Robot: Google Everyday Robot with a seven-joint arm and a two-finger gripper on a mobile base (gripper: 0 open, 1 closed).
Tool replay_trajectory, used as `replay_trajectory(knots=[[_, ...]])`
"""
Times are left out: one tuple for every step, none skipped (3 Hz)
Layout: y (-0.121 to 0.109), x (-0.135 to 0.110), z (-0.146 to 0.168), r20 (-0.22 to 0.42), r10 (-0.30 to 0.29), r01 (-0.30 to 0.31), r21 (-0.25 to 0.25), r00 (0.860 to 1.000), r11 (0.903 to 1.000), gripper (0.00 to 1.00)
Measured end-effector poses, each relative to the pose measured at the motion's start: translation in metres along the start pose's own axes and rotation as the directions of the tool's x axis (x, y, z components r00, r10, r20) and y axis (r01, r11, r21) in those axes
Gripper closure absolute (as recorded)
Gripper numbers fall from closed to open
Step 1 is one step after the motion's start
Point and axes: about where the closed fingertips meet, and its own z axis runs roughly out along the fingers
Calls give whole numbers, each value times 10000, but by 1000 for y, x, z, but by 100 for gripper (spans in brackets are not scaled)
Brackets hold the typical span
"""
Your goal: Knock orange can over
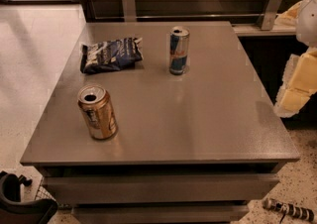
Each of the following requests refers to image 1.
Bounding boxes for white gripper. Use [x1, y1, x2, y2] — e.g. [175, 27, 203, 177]
[273, 0, 317, 118]

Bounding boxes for orange soda can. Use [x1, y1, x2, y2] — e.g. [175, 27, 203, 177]
[77, 84, 118, 140]

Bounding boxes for blue silver energy drink can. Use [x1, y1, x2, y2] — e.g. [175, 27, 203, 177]
[169, 26, 190, 75]

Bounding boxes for grey drawer cabinet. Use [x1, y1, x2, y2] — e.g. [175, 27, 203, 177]
[21, 22, 299, 224]

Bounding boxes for black white striped tool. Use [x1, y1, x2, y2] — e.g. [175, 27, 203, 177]
[262, 198, 317, 223]

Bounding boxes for dark blue chip bag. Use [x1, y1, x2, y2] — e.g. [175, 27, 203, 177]
[80, 37, 143, 74]

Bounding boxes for black chair base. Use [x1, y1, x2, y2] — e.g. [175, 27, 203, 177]
[0, 171, 57, 224]

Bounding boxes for right metal wall bracket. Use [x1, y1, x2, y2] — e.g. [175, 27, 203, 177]
[257, 0, 282, 31]

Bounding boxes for metal wall bracket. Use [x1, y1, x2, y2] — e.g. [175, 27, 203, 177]
[122, 0, 137, 22]
[257, 0, 282, 31]

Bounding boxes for left metal wall bracket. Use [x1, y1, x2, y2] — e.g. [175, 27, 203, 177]
[122, 0, 137, 22]

